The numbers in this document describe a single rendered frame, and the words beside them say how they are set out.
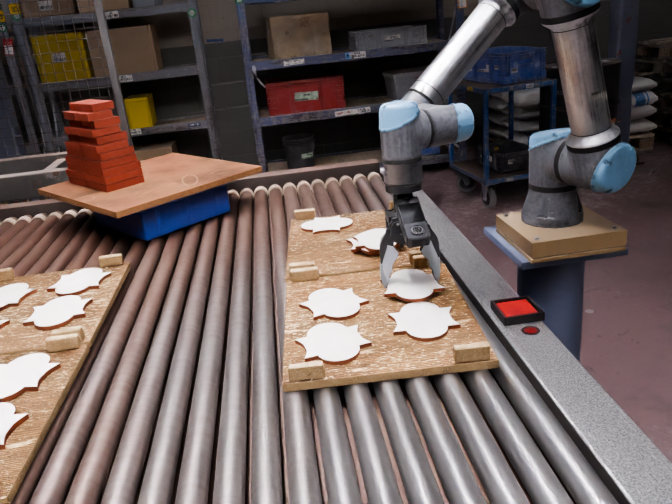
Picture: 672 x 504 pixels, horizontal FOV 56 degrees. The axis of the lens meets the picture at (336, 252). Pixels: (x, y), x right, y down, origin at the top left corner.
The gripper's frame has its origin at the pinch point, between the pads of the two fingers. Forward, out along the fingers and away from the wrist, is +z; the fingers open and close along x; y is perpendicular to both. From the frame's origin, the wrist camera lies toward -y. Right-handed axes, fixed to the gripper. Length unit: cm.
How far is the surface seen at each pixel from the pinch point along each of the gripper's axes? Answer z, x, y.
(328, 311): 1.5, 17.2, -6.3
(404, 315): 1.8, 3.4, -11.5
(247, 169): -13, 37, 76
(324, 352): 2.4, 18.7, -21.4
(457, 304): 2.4, -7.3, -7.9
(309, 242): -0.2, 20.0, 34.8
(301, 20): -69, 13, 431
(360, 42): -47, -33, 427
